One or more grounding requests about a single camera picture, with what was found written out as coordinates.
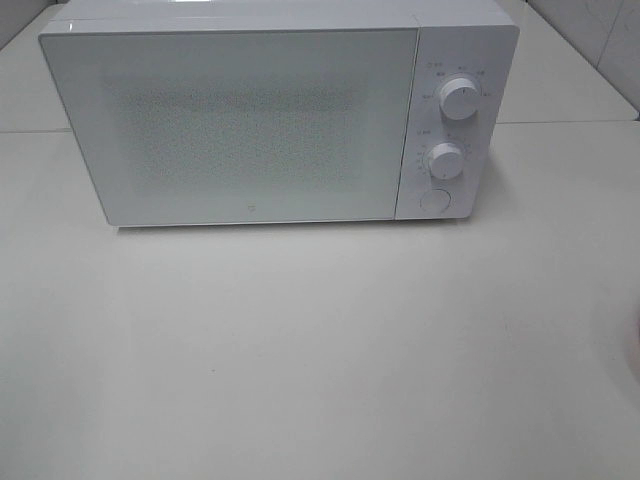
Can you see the white microwave door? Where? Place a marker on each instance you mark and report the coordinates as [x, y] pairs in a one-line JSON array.
[[249, 127]]

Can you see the round white door button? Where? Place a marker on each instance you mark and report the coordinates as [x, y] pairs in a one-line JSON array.
[[435, 202]]

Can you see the white microwave oven body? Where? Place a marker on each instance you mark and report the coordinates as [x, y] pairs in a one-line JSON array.
[[476, 38]]

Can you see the white control knob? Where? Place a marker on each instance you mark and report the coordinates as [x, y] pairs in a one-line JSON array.
[[445, 161], [459, 97]]

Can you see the pink round plate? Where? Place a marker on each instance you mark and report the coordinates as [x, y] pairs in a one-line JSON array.
[[635, 340]]

